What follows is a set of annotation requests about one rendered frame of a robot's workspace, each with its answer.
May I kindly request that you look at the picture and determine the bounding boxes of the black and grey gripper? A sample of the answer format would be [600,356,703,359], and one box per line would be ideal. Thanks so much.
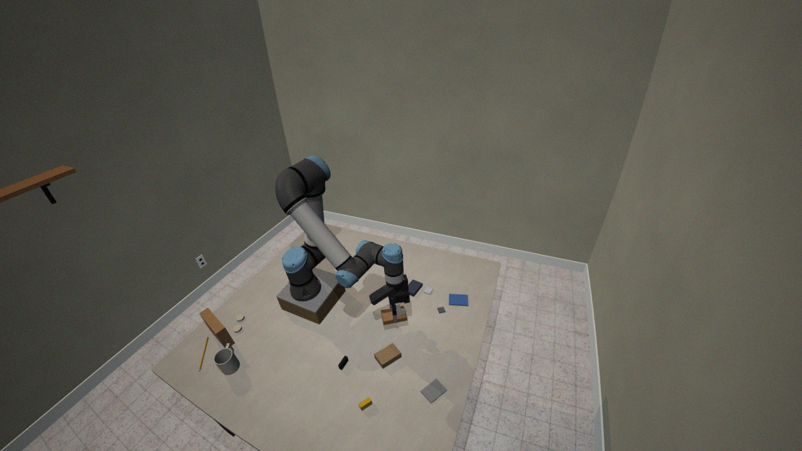
[386,274,410,323]

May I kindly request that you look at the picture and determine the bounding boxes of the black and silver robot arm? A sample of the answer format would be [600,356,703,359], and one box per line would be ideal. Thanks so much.
[275,155,404,301]

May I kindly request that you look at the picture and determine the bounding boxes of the grey mug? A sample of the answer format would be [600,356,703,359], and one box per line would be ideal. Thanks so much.
[214,343,240,375]

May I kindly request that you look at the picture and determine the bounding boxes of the brown wooden ball-in-hole puzzle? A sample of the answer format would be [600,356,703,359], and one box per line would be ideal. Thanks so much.
[381,306,407,325]

